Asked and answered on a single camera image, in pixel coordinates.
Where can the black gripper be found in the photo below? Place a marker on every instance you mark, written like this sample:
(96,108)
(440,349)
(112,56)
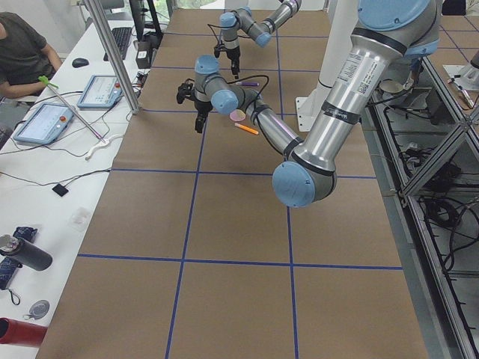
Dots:
(202,108)
(233,54)

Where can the purple highlighter pen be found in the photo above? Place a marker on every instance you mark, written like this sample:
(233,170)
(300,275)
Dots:
(247,84)

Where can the orange highlighter pen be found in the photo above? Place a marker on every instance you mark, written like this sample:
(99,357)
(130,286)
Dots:
(246,128)

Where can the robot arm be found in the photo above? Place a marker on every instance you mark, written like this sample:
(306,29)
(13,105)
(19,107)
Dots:
(241,19)
(385,32)

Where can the pink translucent pen holder cup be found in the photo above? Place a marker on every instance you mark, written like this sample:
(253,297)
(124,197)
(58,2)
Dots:
(237,115)

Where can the black box with label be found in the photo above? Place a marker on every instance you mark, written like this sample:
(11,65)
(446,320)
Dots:
(144,54)

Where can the black computer monitor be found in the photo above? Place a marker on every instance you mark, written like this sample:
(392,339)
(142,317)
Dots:
(139,13)

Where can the far teach pendant tablet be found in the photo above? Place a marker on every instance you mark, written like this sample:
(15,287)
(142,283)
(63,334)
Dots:
(100,93)

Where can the teach pendant tablet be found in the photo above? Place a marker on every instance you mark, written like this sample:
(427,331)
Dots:
(100,93)
(45,124)

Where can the black keyboard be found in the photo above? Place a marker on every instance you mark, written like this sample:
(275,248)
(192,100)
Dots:
(122,36)

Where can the black computer mouse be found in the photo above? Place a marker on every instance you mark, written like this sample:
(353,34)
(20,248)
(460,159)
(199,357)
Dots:
(80,62)

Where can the clear plastic packet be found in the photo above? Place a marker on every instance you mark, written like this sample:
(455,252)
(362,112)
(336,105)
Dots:
(80,219)

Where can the near teach pendant tablet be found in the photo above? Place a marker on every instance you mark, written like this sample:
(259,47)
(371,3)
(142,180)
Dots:
(45,124)

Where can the small black square device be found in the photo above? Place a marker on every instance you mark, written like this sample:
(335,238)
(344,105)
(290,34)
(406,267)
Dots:
(60,189)

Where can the seated person in grey shirt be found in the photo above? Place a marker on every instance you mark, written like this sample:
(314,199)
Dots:
(25,57)

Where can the black water bottle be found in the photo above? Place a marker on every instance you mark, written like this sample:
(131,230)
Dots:
(25,252)

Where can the red bottle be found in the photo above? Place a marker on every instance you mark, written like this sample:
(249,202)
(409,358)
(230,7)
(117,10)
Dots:
(21,333)

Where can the aluminium frame post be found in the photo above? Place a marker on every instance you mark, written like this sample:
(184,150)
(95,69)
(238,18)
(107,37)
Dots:
(104,32)

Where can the white camera mast with base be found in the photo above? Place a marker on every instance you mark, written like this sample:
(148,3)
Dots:
(343,18)

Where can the grabber stick with green handle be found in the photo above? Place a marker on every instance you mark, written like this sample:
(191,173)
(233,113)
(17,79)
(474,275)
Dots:
(102,140)

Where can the round metal keychain disc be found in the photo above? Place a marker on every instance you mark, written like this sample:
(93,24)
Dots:
(38,310)

